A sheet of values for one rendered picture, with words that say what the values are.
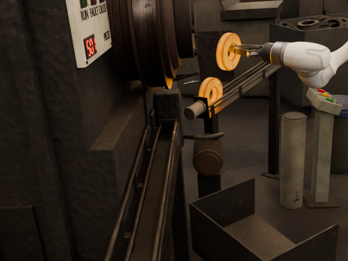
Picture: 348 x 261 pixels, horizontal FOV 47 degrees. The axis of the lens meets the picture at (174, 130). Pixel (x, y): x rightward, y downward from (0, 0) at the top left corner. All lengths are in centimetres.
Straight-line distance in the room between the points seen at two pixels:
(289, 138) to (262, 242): 111
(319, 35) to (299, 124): 146
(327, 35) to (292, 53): 191
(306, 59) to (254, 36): 244
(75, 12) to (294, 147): 149
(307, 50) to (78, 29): 91
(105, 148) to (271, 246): 46
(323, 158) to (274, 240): 122
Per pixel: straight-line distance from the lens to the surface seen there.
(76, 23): 87
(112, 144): 94
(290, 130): 207
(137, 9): 109
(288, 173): 217
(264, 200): 234
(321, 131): 215
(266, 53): 160
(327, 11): 546
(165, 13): 113
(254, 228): 107
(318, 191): 231
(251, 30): 394
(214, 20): 399
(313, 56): 152
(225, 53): 167
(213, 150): 169
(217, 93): 185
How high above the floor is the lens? 123
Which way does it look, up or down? 21 degrees down
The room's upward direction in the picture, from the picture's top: 5 degrees counter-clockwise
